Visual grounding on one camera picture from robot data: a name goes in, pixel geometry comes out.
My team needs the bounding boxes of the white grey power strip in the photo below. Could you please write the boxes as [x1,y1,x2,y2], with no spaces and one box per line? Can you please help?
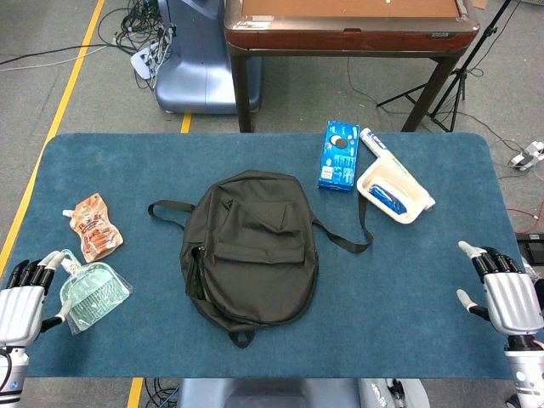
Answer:
[509,142,544,171]

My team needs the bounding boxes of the black fabric backpack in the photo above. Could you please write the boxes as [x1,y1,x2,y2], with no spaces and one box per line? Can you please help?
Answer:
[147,169,375,349]

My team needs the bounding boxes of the black tripod stand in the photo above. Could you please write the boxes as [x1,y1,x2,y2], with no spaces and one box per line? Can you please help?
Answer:
[376,0,515,133]

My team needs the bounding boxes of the blue felt table cover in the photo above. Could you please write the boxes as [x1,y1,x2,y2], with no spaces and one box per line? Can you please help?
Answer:
[0,132,528,380]

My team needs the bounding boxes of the black floor device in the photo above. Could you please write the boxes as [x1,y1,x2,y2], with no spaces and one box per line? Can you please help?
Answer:
[516,231,544,267]

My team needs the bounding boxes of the green transparent pouch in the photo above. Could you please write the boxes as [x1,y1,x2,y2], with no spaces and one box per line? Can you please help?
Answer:
[58,249,133,337]

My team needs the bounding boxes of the red floor cable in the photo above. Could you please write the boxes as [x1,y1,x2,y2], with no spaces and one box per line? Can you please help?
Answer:
[505,203,544,235]

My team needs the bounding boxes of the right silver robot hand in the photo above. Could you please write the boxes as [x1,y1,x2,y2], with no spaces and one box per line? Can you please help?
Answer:
[455,240,544,352]

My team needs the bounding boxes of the white power strip with plugs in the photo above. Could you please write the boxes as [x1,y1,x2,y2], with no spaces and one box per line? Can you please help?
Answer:
[129,47,165,80]

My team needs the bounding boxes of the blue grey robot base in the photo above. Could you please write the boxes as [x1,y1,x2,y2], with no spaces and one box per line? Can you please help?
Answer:
[155,0,263,115]

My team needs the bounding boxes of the grey own robot base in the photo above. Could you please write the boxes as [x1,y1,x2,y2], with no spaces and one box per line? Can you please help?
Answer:
[176,377,430,408]

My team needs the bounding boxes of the orange spouted sauce pouch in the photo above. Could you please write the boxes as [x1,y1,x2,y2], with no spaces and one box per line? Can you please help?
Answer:
[62,192,125,264]

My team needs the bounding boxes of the beige plastic tray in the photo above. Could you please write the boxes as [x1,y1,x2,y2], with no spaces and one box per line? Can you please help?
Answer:
[355,160,429,225]

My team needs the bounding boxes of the white toothpaste tube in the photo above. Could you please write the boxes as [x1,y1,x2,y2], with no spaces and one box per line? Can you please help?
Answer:
[359,127,437,212]

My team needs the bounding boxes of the black floor cable bundle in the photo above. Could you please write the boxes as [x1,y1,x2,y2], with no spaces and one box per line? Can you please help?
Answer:
[97,0,178,90]

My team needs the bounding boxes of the blue snack packet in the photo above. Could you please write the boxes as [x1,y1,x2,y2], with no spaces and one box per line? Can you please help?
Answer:
[368,183,409,216]

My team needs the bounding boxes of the blue cookie box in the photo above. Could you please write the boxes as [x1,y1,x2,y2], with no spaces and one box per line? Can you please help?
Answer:
[317,120,361,192]

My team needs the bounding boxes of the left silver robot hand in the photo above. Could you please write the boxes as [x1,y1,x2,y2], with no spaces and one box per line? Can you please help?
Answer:
[0,249,73,348]

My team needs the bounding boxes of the brown mahjong table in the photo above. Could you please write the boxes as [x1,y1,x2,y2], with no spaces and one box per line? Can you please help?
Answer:
[224,0,481,133]

